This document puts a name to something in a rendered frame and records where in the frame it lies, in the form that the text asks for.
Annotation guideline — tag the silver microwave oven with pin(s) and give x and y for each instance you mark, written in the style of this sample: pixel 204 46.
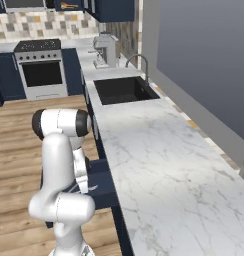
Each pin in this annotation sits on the silver microwave oven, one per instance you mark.
pixel 24 4

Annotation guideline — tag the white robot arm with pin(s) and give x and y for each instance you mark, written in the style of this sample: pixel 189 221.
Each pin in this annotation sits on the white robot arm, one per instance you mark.
pixel 54 156

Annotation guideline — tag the grey curved tap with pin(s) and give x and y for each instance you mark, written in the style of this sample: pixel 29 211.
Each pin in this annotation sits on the grey curved tap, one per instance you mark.
pixel 143 63

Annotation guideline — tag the silver oven range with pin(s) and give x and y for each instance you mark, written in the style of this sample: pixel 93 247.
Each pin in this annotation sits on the silver oven range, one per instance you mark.
pixel 42 71

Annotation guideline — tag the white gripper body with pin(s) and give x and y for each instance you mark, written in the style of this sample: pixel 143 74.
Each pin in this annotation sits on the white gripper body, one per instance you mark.
pixel 82 180

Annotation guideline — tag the navy open wall cabinet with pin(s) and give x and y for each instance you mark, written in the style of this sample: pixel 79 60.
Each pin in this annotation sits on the navy open wall cabinet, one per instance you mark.
pixel 69 5

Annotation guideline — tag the navy counter base cabinets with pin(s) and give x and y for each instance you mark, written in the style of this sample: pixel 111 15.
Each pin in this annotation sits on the navy counter base cabinets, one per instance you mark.
pixel 122 230

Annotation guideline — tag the navy wall cabinets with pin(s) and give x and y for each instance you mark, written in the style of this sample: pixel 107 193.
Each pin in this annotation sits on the navy wall cabinets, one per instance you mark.
pixel 110 10

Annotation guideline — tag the black sink basin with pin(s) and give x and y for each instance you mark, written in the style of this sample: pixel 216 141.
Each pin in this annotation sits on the black sink basin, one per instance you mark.
pixel 125 89

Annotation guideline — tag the silver coffee machine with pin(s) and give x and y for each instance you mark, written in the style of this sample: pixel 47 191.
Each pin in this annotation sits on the silver coffee machine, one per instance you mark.
pixel 105 50

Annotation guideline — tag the navy narrow base cabinet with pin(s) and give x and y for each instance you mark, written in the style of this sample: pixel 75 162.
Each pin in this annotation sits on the navy narrow base cabinet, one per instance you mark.
pixel 72 71

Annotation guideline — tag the navy open drawer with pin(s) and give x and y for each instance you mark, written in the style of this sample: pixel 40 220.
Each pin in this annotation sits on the navy open drawer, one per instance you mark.
pixel 104 186

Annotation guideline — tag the wooden spoon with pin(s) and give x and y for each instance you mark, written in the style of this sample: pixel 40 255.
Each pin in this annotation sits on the wooden spoon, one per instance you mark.
pixel 69 5

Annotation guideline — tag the silver utensil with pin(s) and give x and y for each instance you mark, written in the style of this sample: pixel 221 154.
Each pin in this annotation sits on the silver utensil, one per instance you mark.
pixel 93 188

